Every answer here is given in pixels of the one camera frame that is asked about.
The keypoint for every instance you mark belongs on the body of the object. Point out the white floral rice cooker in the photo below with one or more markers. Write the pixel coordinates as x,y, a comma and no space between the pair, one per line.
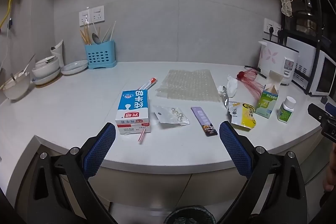
275,58

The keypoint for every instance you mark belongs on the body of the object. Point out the purple coffee sachet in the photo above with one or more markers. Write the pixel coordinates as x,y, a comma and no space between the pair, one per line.
204,121

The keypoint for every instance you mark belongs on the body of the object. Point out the clear bubble wrap sheet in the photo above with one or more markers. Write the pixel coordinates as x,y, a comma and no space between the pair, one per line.
189,85

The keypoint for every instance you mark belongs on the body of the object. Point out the black trash can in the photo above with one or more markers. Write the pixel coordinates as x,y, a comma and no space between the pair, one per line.
189,213

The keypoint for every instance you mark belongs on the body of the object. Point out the stack of white bowls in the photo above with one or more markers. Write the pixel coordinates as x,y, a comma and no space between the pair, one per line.
47,70

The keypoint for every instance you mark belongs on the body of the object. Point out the metal spoon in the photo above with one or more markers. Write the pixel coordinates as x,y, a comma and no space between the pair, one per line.
95,39

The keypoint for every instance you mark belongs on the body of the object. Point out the red mesh net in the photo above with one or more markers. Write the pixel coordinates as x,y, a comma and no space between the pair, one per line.
249,79

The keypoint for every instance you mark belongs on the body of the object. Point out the clear bag with pearl beads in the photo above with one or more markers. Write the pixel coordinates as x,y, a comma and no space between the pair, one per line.
170,115

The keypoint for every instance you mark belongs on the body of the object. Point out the white and red paste tube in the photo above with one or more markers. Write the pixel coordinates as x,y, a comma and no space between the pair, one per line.
148,83

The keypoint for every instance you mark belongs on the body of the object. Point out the long metal utensil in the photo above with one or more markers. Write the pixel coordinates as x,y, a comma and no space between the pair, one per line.
29,64

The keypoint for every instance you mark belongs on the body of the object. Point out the white plastic scoop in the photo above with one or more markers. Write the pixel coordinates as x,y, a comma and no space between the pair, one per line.
59,53

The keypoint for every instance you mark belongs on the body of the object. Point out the white medicine bottle green label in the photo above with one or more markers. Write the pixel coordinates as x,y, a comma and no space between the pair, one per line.
286,109

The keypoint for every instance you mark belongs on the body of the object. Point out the blue perforated utensil holder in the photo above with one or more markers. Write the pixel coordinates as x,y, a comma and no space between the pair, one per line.
101,56

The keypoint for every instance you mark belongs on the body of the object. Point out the green and white medicine box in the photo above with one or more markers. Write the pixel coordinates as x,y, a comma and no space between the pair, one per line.
266,104

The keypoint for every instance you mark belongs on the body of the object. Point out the striped rim shallow plate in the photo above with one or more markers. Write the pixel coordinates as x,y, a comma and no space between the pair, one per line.
74,67

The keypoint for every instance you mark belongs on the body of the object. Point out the large white bowl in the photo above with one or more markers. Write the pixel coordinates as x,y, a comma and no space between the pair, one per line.
17,87

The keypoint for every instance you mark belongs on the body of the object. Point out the bundle of wooden chopsticks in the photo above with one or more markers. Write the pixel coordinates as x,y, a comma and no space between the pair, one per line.
85,35

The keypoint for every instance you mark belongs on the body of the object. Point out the wooden trivet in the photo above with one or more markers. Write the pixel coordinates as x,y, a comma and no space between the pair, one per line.
44,85

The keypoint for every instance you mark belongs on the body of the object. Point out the blue and white milk carton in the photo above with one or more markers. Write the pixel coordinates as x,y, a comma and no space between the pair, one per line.
134,111

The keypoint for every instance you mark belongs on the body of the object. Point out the yellow and silver snack wrapper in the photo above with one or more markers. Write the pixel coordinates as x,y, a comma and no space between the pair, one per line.
242,116

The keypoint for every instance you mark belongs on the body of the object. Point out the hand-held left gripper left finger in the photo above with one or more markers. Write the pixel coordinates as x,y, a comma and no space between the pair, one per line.
101,145

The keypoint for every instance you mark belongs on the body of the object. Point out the white tissue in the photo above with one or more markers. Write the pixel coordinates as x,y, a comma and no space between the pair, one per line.
232,85

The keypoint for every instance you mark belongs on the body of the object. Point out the black kitchen rack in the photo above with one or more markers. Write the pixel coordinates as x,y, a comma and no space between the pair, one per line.
284,29

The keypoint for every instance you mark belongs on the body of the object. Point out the person's right forearm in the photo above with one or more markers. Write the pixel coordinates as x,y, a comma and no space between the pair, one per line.
330,176

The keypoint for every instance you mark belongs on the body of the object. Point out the white wall outlet with plug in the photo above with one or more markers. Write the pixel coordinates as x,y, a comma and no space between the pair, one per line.
271,27

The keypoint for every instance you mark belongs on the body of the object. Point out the pink drinking straw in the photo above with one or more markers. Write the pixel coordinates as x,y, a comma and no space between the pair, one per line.
141,137

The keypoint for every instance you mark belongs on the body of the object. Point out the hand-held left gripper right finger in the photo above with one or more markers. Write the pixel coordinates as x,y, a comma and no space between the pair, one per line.
233,145

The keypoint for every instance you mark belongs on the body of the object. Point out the white double wall outlet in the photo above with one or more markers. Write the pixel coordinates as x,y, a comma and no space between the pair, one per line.
92,15

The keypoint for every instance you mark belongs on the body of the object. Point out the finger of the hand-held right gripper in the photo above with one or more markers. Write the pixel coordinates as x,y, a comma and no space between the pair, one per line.
316,111
330,106

